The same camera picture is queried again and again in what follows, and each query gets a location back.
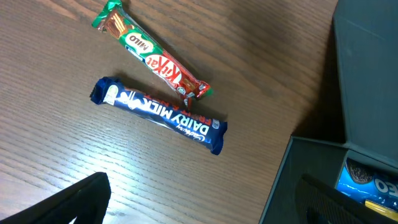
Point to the blue Dairy Milk chocolate bar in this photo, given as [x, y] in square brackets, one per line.
[208, 132]

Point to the green red KitKat Milo bar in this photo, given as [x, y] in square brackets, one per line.
[115, 21]

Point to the blue Oreo cookie pack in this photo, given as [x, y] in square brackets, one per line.
[362, 183]

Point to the yellow Hacks candy bag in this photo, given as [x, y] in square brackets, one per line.
[387, 212]

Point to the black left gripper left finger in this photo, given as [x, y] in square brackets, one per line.
[83, 202]

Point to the black open box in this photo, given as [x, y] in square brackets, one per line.
[366, 52]

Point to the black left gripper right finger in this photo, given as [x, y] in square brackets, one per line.
[317, 202]

